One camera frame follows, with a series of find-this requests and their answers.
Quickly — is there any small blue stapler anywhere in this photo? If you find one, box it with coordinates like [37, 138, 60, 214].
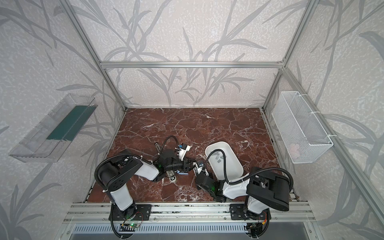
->
[176, 170, 189, 176]

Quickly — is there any pink object in basket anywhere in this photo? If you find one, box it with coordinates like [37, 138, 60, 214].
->
[288, 144, 300, 158]

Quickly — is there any green circuit board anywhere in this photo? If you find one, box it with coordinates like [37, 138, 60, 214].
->
[120, 223, 141, 232]

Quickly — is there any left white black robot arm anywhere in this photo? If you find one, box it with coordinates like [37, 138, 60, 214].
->
[94, 135, 197, 214]

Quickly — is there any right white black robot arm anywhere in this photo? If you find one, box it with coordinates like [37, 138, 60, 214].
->
[194, 149, 294, 221]

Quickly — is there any white oval tray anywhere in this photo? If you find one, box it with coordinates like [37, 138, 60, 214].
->
[204, 141, 244, 181]

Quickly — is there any grey staple strip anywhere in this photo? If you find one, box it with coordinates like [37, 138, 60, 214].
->
[212, 152, 223, 160]

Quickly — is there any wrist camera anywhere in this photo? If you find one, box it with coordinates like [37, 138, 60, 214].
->
[193, 161, 209, 177]
[177, 144, 191, 161]

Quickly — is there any beige black long stapler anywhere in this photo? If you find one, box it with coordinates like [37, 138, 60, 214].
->
[155, 142, 177, 183]

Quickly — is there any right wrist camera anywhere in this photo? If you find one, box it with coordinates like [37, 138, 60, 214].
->
[193, 161, 209, 177]

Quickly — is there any clear plastic wall bin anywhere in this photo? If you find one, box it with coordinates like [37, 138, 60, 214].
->
[9, 94, 98, 163]

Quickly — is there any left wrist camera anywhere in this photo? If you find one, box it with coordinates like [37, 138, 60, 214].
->
[177, 144, 191, 161]

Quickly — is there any white wire mesh basket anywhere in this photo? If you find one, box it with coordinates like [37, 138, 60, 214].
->
[272, 91, 334, 164]

